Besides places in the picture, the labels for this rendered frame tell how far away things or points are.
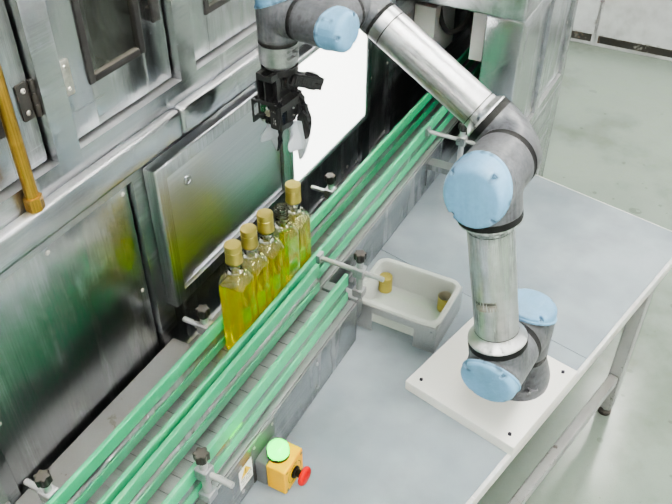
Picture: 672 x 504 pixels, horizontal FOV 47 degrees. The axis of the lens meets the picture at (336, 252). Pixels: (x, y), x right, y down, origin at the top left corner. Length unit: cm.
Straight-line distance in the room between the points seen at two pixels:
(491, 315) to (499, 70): 104
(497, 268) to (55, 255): 76
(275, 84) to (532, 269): 96
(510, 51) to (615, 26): 293
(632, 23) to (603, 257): 309
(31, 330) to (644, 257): 158
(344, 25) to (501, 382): 72
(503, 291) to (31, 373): 84
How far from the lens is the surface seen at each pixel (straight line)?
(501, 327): 150
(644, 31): 519
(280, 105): 150
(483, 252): 139
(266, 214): 159
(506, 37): 230
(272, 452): 156
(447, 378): 179
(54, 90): 128
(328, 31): 136
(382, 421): 173
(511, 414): 175
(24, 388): 146
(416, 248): 216
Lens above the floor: 211
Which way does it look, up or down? 40 degrees down
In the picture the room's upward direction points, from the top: straight up
